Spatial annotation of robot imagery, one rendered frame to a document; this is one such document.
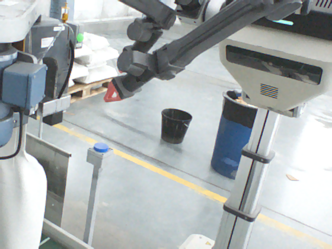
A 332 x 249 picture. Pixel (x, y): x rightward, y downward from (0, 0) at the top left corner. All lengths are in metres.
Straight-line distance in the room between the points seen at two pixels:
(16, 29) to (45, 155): 1.04
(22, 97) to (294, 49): 0.80
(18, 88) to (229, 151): 2.63
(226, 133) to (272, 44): 2.11
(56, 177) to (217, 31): 1.17
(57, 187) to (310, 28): 1.23
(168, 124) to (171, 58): 2.71
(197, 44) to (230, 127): 2.37
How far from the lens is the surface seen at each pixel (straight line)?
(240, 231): 1.79
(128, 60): 1.09
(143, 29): 1.27
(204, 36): 0.99
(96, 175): 1.69
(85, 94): 4.61
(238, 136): 3.34
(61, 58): 1.43
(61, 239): 1.90
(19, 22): 0.96
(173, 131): 3.78
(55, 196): 1.96
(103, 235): 2.57
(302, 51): 1.32
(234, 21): 0.94
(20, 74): 0.95
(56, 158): 1.87
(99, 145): 1.65
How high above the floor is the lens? 1.59
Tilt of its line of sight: 20 degrees down
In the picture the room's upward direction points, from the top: 9 degrees clockwise
